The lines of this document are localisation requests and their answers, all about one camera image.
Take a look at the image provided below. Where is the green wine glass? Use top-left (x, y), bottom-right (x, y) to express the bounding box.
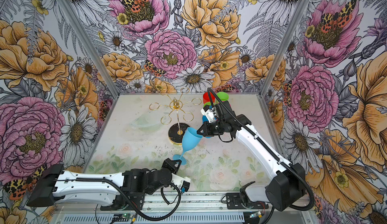
top-left (217, 92), bottom-right (229, 102)

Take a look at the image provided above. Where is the right aluminium corner post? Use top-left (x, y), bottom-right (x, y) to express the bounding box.
top-left (260, 0), bottom-right (310, 97)

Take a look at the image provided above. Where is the white perforated cable duct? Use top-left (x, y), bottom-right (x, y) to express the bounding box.
top-left (60, 212), bottom-right (246, 224)

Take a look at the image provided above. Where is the blue wine glass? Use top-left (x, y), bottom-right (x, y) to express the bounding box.
top-left (172, 127), bottom-right (203, 165)
top-left (202, 116), bottom-right (209, 124)

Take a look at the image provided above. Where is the aluminium front rail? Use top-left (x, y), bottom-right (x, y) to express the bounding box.
top-left (54, 190), bottom-right (312, 214)

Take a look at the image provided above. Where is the aluminium corner post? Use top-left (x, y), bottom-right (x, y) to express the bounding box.
top-left (260, 0), bottom-right (310, 97)
top-left (56, 0), bottom-right (120, 100)

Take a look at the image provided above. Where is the left aluminium corner post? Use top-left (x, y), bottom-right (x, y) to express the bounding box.
top-left (56, 0), bottom-right (120, 100)

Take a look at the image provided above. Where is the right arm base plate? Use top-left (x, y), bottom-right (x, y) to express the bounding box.
top-left (221, 192), bottom-right (269, 210)

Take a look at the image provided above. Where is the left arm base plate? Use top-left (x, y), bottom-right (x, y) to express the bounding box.
top-left (100, 194), bottom-right (145, 211)

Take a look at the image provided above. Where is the gold wire glass rack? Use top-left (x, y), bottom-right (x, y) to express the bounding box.
top-left (149, 88), bottom-right (202, 145)

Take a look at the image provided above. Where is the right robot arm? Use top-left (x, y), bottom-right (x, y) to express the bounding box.
top-left (197, 88), bottom-right (315, 212)

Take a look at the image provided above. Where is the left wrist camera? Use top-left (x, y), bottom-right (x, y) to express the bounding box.
top-left (171, 174), bottom-right (191, 193)

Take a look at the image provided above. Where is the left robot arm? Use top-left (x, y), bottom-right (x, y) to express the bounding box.
top-left (27, 159), bottom-right (190, 222)

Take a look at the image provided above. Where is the red wine glass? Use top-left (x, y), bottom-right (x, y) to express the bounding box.
top-left (203, 92), bottom-right (216, 104)

